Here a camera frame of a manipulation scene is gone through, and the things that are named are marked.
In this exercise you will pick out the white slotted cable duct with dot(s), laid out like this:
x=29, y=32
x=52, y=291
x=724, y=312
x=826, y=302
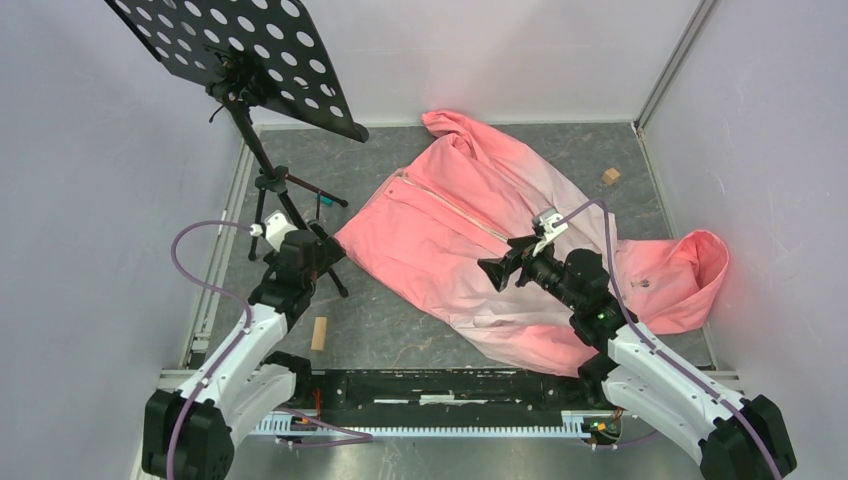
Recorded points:
x=568, y=425

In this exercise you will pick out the black perforated music stand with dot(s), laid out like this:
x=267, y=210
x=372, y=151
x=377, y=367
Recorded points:
x=246, y=55

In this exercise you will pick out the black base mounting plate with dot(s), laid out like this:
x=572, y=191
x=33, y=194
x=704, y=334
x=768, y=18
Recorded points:
x=443, y=398

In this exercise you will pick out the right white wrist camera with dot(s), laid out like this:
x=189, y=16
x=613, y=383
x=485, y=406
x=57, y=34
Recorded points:
x=547, y=226

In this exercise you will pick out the pink zip jacket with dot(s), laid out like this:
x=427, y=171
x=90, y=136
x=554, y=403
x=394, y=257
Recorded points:
x=474, y=188

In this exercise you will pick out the long wooden block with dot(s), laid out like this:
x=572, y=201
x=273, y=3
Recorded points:
x=319, y=335

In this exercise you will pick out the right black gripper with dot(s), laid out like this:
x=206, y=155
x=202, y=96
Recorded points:
x=499, y=269

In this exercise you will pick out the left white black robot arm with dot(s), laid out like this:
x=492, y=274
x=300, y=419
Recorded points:
x=192, y=432

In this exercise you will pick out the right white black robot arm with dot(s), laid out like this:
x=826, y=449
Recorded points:
x=726, y=434

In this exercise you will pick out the small teal block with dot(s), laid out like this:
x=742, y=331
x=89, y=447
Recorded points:
x=325, y=199

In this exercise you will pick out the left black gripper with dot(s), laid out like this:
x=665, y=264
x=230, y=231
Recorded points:
x=327, y=253

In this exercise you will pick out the small wooden cube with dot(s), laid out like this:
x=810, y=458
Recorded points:
x=611, y=176

